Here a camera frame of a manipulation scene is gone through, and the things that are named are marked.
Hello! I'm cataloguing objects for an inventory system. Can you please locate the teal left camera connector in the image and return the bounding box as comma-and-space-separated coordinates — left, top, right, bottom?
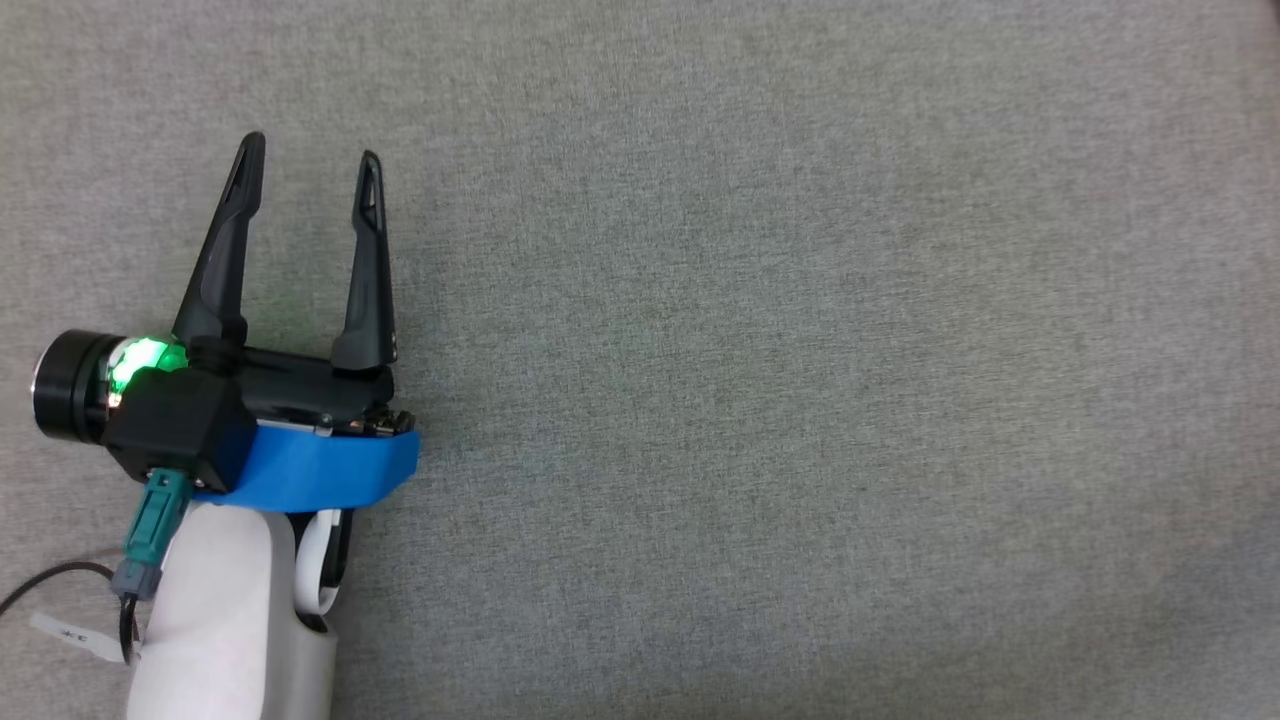
112, 470, 193, 601

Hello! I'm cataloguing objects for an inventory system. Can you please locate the white left cable tag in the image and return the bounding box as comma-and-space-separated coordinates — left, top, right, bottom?
30, 612, 126, 663

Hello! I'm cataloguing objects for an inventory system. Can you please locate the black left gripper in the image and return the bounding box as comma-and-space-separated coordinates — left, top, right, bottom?
32, 131, 416, 443

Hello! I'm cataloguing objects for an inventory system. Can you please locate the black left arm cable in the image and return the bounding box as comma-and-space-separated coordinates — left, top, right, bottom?
0, 562, 141, 666

